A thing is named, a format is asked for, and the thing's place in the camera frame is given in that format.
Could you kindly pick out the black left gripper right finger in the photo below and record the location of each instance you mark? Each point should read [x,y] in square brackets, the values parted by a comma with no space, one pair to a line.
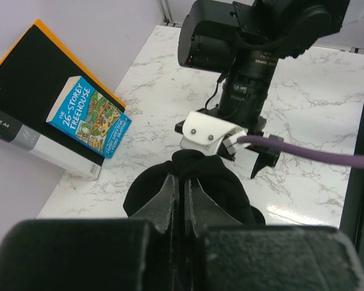
[201,211]

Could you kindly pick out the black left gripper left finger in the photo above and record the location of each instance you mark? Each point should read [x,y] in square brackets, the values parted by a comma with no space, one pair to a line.
[159,210]

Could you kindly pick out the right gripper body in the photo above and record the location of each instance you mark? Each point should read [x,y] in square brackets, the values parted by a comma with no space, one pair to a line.
[267,156]

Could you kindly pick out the black t-shirt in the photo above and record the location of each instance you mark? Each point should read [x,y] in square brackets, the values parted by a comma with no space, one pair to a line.
[221,184]

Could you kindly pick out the blue paperback book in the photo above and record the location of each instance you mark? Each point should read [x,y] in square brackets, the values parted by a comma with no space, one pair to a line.
[84,114]

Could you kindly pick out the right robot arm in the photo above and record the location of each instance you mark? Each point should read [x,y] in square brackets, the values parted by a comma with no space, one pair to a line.
[243,44]

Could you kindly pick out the black and orange file folder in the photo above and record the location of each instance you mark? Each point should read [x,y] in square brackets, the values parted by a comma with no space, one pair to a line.
[32,75]

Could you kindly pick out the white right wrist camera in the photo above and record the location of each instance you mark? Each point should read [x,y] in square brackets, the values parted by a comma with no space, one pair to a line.
[208,134]

